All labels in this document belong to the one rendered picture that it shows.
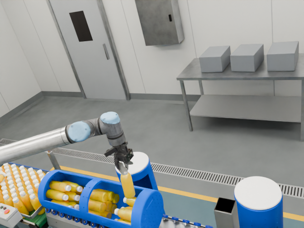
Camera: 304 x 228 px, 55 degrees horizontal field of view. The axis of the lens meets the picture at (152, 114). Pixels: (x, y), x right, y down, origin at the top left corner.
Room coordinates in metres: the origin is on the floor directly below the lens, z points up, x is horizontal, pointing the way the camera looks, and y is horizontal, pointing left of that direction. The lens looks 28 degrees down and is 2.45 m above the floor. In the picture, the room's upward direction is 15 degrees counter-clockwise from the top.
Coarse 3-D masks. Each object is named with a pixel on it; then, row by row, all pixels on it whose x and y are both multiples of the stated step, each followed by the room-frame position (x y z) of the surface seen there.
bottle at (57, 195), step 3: (51, 189) 1.73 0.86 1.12; (48, 192) 1.70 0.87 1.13; (51, 192) 1.69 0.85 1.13; (54, 192) 1.68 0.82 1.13; (57, 192) 1.67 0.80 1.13; (60, 192) 1.66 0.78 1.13; (63, 192) 1.67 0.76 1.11; (48, 195) 1.68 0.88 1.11; (51, 195) 1.67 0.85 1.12; (54, 195) 1.65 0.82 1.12; (57, 195) 1.64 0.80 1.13; (60, 195) 1.63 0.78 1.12; (63, 195) 1.63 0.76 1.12; (51, 198) 1.67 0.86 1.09; (54, 198) 1.65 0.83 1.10; (57, 198) 1.63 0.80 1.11; (60, 198) 1.62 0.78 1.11
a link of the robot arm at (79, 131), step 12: (48, 132) 1.23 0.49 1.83; (60, 132) 1.20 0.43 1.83; (72, 132) 1.18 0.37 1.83; (84, 132) 1.17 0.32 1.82; (12, 144) 1.23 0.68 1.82; (24, 144) 1.21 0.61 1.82; (36, 144) 1.20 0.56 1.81; (48, 144) 1.19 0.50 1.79; (60, 144) 1.19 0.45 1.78; (0, 156) 1.20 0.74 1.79; (12, 156) 1.20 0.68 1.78; (24, 156) 1.20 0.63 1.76
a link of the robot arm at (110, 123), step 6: (102, 114) 1.35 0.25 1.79; (108, 114) 1.34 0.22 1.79; (114, 114) 1.33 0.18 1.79; (102, 120) 1.30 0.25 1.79; (108, 120) 1.29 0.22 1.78; (114, 120) 1.29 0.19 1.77; (102, 126) 1.29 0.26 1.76; (108, 126) 1.29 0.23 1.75; (114, 126) 1.29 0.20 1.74; (120, 126) 1.31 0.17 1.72; (102, 132) 1.29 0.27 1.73; (108, 132) 1.29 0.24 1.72; (114, 132) 1.29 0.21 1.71; (120, 132) 1.30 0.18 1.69; (108, 138) 1.31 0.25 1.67; (114, 138) 1.28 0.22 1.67
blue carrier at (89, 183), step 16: (48, 176) 1.74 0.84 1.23; (64, 176) 1.87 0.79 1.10; (80, 176) 1.67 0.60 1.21; (144, 192) 1.33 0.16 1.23; (48, 208) 1.64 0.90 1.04; (64, 208) 1.51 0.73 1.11; (80, 208) 1.43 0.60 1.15; (144, 208) 1.23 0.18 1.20; (160, 208) 1.35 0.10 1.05; (112, 224) 1.28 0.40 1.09; (128, 224) 1.22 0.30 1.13; (144, 224) 1.20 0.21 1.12
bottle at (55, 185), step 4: (52, 180) 1.77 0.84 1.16; (56, 180) 1.77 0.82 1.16; (52, 184) 1.73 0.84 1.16; (56, 184) 1.72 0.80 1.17; (60, 184) 1.70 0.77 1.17; (64, 184) 1.69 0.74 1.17; (52, 188) 1.72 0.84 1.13; (56, 188) 1.70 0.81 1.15; (60, 188) 1.68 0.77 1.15; (64, 188) 1.67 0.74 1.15
